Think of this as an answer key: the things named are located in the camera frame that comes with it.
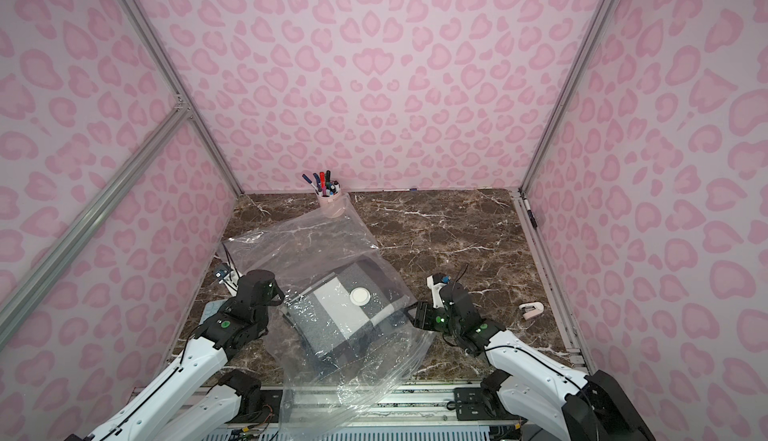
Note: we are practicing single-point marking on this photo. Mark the blue capped pen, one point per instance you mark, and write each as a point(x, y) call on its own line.
point(311, 182)

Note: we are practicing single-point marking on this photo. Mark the black marker on rail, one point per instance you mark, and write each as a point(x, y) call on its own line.
point(530, 214)

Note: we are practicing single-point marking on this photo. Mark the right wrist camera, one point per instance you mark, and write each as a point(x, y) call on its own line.
point(435, 283)

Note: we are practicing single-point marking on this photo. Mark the grey black checked blanket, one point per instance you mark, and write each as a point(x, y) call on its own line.
point(340, 317)

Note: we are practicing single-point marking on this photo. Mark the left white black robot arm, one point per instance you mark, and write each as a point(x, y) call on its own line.
point(240, 320)

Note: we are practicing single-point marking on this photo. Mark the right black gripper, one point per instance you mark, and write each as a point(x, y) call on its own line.
point(424, 316)

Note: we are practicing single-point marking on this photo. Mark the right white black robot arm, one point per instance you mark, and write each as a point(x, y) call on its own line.
point(565, 402)

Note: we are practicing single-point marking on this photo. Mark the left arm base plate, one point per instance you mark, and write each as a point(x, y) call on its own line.
point(265, 408)

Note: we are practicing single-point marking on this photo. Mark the clear plastic vacuum bag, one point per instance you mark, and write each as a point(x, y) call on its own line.
point(320, 400)

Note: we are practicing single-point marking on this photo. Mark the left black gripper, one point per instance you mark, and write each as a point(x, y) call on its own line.
point(264, 291)

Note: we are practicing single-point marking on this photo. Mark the white pink bag clip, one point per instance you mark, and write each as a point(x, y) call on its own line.
point(531, 310)

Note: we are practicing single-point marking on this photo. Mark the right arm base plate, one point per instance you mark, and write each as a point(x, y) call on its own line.
point(478, 404)

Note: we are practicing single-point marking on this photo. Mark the pink metal pen cup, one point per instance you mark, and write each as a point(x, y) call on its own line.
point(333, 206)

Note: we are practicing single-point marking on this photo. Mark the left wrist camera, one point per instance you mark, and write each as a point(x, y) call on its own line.
point(224, 276)

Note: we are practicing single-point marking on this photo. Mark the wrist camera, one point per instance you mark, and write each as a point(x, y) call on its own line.
point(224, 276)
point(435, 283)

